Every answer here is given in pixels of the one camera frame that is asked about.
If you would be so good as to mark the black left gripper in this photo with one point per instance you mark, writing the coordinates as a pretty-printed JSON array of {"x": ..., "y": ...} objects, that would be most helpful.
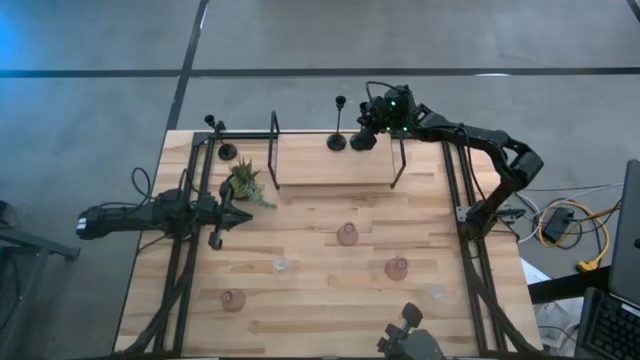
[{"x": 212, "y": 215}]

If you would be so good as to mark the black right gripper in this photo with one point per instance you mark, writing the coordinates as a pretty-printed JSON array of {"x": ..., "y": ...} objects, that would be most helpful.
[{"x": 397, "y": 122}]

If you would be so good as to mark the black metal candlestick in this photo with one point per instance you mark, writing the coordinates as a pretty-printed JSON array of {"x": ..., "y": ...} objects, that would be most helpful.
[
  {"x": 364, "y": 106},
  {"x": 336, "y": 142},
  {"x": 227, "y": 151}
]

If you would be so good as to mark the clear ribbed glass candle holder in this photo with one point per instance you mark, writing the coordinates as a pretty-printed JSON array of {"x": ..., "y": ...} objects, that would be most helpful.
[
  {"x": 432, "y": 292},
  {"x": 282, "y": 267}
]

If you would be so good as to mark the pink ribbed glass candle holder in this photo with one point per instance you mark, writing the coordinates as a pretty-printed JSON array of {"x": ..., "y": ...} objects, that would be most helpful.
[
  {"x": 233, "y": 300},
  {"x": 347, "y": 234},
  {"x": 396, "y": 268}
]

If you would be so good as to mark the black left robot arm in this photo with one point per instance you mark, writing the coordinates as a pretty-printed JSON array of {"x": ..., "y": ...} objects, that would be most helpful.
[{"x": 125, "y": 217}]

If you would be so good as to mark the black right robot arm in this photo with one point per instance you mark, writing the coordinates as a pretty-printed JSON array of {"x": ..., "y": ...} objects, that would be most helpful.
[{"x": 480, "y": 137}]

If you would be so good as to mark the green potted succulent plant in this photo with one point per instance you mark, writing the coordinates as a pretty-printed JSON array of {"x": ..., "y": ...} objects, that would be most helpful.
[{"x": 245, "y": 180}]

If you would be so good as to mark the black power adapter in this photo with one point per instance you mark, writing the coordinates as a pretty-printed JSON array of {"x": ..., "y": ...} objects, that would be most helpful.
[{"x": 557, "y": 225}]

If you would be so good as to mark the white plastic bag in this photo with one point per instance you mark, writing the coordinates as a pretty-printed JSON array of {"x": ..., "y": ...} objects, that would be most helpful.
[{"x": 555, "y": 317}]

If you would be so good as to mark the grey laptop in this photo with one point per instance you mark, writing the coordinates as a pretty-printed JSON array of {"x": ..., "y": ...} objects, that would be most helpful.
[{"x": 627, "y": 240}]

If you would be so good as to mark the wooden shelf with black frame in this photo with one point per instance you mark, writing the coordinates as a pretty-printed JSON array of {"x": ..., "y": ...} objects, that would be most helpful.
[{"x": 330, "y": 165}]

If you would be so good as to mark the black aluminium rig frame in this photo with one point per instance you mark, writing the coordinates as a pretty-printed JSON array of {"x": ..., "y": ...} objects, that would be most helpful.
[{"x": 245, "y": 135}]

